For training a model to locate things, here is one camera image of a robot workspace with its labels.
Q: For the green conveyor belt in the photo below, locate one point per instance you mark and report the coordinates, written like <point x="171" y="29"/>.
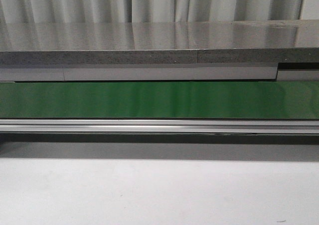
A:
<point x="161" y="100"/>

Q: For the grey stone counter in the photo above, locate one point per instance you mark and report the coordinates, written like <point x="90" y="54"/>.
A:
<point x="286" y="50"/>

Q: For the white curtain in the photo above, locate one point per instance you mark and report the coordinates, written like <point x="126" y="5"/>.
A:
<point x="37" y="11"/>

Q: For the aluminium conveyor frame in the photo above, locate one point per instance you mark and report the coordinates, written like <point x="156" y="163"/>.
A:
<point x="182" y="126"/>

